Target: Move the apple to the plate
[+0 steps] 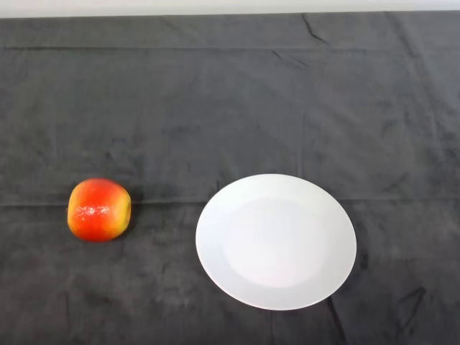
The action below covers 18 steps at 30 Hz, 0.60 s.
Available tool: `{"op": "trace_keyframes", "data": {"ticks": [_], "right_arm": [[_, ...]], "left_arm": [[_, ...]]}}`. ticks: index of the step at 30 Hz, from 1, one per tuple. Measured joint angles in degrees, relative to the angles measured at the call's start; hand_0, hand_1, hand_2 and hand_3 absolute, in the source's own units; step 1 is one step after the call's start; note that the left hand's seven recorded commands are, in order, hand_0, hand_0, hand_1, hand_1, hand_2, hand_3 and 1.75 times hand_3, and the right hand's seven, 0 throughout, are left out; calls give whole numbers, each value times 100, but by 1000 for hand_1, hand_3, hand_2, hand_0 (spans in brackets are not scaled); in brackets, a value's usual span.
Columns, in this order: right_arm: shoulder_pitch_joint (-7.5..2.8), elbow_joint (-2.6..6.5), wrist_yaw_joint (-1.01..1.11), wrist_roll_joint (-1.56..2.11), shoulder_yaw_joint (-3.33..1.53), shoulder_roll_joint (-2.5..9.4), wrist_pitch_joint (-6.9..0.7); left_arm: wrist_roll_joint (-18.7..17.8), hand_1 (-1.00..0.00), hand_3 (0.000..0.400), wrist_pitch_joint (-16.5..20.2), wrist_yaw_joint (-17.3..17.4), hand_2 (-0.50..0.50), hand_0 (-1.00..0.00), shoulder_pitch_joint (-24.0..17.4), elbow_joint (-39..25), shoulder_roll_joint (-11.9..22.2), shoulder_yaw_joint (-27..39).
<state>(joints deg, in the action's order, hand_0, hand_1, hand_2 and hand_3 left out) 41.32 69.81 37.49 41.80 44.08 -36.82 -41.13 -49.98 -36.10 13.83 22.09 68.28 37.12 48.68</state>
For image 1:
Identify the red and yellow apple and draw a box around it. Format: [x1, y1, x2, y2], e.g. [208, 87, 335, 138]
[67, 178, 132, 243]

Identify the round white plate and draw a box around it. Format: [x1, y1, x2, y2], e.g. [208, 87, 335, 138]
[195, 173, 358, 312]

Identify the black cloth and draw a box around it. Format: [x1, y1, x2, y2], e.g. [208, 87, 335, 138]
[0, 10, 460, 345]

